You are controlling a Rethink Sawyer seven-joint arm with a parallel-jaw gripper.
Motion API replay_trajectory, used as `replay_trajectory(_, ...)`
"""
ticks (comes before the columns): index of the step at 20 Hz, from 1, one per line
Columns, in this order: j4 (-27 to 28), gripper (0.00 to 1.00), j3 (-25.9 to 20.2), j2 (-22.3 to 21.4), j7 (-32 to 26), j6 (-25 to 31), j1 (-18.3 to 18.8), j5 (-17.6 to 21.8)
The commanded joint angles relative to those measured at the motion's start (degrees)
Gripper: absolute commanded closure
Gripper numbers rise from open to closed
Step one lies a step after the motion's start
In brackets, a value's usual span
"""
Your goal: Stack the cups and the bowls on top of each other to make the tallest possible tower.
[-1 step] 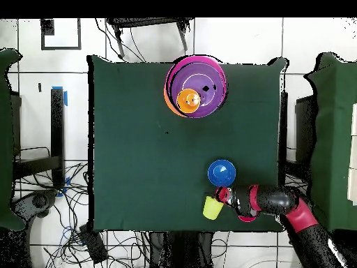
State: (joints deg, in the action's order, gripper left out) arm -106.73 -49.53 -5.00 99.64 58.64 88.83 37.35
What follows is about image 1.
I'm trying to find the yellow plastic cup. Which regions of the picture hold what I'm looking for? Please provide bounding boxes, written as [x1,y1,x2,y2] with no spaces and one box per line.
[202,195,225,221]

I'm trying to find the small blue plastic bowl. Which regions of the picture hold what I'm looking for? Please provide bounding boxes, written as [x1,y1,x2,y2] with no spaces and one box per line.
[207,159,237,188]

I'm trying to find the orange plastic cup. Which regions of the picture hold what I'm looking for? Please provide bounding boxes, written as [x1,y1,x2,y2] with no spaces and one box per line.
[176,88,202,114]

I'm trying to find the large orange plastic bowl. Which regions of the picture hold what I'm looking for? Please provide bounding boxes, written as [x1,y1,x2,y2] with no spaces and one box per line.
[163,89,185,119]

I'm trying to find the purple plastic bowl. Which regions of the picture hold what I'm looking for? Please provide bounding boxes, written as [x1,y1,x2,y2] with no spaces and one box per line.
[170,61,229,119]

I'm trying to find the large pink plastic bowl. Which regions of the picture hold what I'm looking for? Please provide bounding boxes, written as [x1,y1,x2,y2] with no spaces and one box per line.
[164,54,228,112]

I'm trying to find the dark green table cloth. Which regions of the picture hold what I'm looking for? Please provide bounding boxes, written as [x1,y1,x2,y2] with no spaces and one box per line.
[86,53,289,235]

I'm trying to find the black metal floor stand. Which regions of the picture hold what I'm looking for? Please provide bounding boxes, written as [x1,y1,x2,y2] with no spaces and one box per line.
[295,96,317,165]
[13,87,66,191]

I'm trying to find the green cloth covered table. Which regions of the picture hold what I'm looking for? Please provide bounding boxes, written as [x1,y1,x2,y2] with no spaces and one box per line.
[0,48,26,231]
[303,52,357,231]

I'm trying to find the black power box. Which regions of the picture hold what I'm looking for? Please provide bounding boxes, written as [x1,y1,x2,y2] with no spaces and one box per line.
[79,224,109,265]

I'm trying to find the blue tape strip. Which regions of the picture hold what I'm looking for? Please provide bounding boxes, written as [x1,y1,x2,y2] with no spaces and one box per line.
[56,176,71,198]
[51,86,68,107]

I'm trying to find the black office chair base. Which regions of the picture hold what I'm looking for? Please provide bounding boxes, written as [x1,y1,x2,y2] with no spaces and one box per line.
[12,189,59,218]

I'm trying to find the black metal stand legs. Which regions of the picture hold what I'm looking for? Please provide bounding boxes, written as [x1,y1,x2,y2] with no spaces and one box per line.
[107,17,195,59]

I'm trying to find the tangle of cables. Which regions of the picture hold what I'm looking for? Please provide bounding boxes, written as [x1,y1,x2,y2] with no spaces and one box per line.
[16,146,151,268]

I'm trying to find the black square frame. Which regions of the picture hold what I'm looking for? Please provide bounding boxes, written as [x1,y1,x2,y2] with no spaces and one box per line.
[40,17,82,51]

